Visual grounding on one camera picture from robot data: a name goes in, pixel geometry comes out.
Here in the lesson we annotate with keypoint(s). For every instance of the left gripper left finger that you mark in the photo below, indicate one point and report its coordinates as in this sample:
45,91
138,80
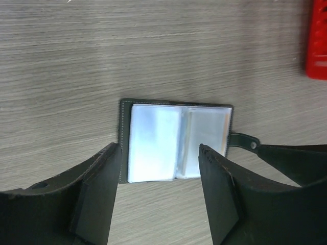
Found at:
73,207

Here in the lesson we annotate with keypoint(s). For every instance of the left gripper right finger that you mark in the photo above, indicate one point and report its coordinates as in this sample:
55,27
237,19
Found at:
246,208

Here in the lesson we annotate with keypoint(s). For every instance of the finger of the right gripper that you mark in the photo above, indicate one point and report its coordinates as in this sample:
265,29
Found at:
303,164

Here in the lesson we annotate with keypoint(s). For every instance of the black leather card holder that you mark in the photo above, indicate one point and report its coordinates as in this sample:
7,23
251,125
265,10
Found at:
160,139

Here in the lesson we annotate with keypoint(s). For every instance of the red plastic shopping basket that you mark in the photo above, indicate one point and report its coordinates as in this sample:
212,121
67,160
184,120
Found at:
316,51

